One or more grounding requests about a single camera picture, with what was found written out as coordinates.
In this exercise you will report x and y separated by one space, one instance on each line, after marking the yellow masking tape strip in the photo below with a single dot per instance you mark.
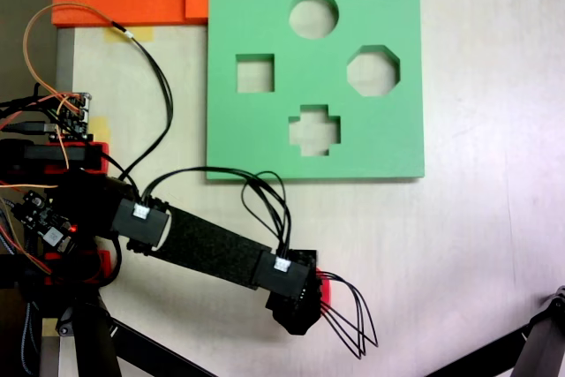
141 34

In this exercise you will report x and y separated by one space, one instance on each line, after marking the red octagonal block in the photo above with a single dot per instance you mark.
327 293

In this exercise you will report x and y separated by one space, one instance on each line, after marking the circuit board with green terminal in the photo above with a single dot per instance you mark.
73 118

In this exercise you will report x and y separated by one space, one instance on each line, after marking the black tripod leg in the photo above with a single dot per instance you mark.
485 352
154 350
543 333
95 341

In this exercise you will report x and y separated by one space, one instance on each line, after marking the yellow masking tape piece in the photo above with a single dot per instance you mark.
100 130

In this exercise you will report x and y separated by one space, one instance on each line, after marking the green shape sorting board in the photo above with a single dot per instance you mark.
375 143

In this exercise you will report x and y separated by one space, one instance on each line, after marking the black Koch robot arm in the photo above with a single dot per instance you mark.
203 244

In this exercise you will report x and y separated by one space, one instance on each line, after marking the red base clamp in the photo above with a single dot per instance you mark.
99 154
103 262

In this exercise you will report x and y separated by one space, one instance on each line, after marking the black power circuit board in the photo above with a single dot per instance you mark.
39 213

